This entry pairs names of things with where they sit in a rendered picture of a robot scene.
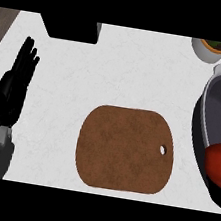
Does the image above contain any white plant pot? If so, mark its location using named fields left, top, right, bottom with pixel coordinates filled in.
left=188, top=37, right=221, bottom=66

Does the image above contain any grey pot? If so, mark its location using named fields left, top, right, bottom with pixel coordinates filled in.
left=178, top=58, right=221, bottom=211

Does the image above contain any red bell pepper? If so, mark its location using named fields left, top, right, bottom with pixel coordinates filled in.
left=199, top=140, right=221, bottom=190

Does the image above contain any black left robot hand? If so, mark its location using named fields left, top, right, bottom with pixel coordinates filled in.
left=0, top=31, right=44, bottom=136

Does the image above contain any brown wooden cutting board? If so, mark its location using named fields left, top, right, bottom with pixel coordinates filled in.
left=70, top=99, right=182, bottom=200

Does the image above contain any black appliance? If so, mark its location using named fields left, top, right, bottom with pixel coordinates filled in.
left=37, top=13, right=103, bottom=46

